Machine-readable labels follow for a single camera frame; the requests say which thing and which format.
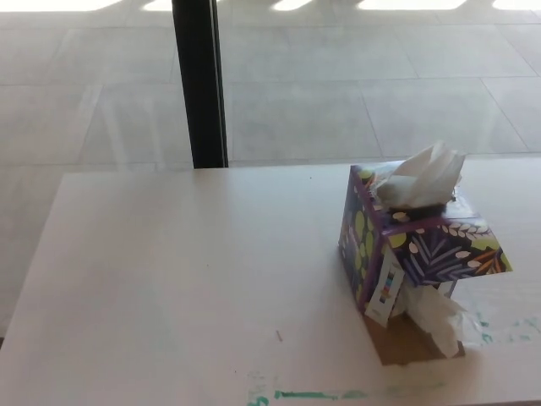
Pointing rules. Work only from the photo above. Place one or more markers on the white tissue sheet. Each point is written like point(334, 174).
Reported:
point(422, 182)

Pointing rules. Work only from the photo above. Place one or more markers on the purple floral tissue box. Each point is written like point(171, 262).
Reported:
point(427, 254)

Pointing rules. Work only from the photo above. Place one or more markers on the crumpled white tissue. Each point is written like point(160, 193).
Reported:
point(435, 317)

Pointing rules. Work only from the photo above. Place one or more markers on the black window frame post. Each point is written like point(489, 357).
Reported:
point(198, 84)

